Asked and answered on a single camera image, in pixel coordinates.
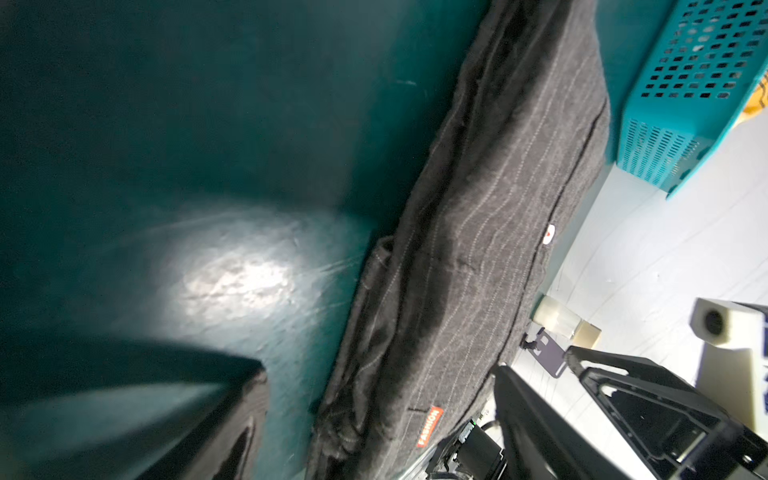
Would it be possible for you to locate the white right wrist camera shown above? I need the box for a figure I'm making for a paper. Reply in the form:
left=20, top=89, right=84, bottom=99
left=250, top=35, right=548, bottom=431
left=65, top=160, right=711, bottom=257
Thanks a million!
left=689, top=298, right=767, bottom=439

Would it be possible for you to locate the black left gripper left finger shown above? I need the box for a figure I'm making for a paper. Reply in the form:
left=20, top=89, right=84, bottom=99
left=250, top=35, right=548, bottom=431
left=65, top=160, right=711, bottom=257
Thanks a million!
left=139, top=367, right=269, bottom=480

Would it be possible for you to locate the teal plastic basket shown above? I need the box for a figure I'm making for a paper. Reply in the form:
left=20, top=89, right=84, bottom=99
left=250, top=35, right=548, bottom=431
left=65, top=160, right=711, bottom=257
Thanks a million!
left=616, top=0, right=767, bottom=194

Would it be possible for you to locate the yellow plaid shirt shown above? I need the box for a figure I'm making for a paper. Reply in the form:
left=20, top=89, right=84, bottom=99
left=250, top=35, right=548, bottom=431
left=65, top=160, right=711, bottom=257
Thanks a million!
left=738, top=72, right=768, bottom=123

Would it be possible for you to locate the dark grey striped shirt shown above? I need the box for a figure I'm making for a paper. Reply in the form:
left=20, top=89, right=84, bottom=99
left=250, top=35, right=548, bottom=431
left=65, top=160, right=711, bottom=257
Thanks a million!
left=306, top=1, right=611, bottom=479

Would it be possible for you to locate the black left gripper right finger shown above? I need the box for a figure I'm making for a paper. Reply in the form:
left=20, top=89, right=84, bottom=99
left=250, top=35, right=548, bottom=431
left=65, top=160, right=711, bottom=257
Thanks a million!
left=493, top=366, right=627, bottom=479

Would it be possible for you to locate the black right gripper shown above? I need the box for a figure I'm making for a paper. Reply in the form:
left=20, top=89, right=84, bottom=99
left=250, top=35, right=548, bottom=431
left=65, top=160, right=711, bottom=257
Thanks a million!
left=564, top=346, right=767, bottom=479

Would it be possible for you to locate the cream thread spool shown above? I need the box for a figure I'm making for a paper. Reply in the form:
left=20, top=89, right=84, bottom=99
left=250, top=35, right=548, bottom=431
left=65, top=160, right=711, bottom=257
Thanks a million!
left=532, top=295, right=602, bottom=349

